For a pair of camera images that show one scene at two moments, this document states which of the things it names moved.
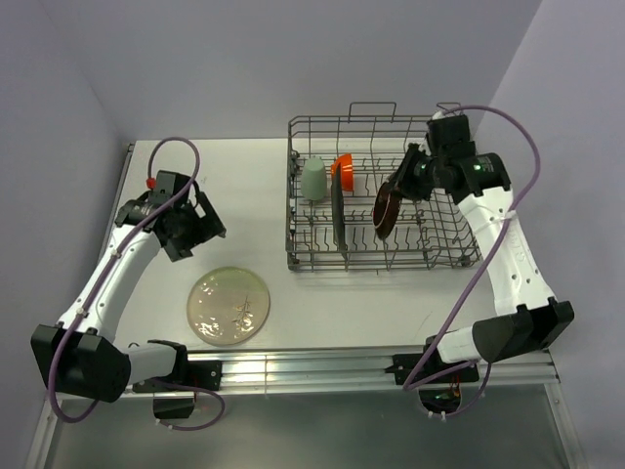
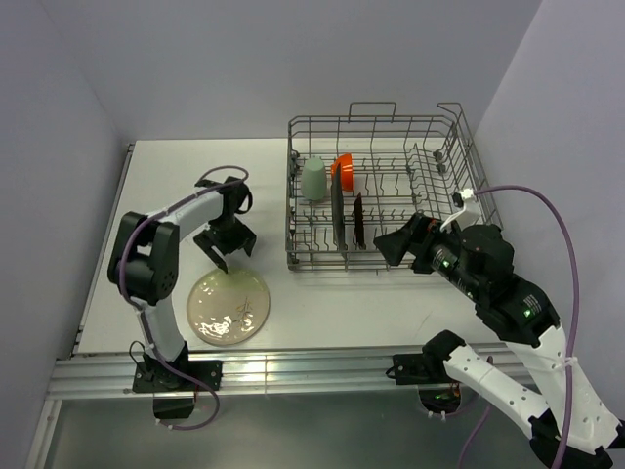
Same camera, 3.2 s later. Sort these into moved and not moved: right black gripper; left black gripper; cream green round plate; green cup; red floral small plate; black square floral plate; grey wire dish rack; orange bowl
Moved: right black gripper; left black gripper; red floral small plate
Not moved: cream green round plate; black square floral plate; green cup; grey wire dish rack; orange bowl
